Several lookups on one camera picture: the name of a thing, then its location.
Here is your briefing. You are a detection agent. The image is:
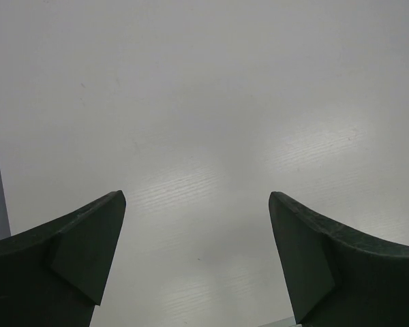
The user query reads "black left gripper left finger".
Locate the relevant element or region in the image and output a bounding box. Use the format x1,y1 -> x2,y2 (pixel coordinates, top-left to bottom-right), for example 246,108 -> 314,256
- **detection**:
0,190 -> 126,327

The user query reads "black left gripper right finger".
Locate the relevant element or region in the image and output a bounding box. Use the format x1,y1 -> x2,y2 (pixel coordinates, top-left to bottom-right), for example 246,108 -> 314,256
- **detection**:
269,192 -> 409,326

